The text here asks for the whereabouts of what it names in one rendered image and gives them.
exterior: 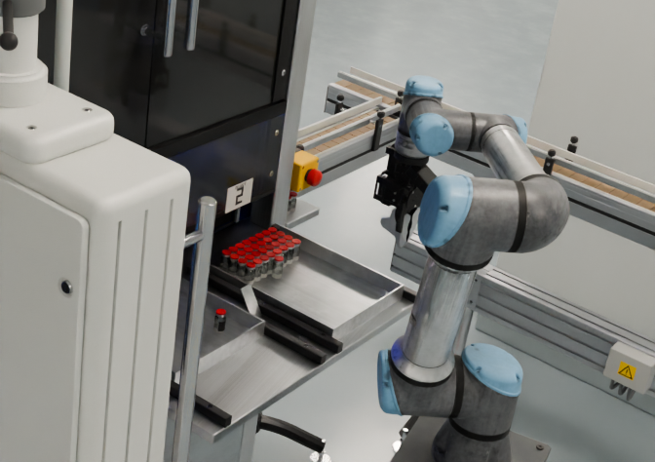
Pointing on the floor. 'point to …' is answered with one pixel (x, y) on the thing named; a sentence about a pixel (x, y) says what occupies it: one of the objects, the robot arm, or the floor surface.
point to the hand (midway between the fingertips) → (404, 243)
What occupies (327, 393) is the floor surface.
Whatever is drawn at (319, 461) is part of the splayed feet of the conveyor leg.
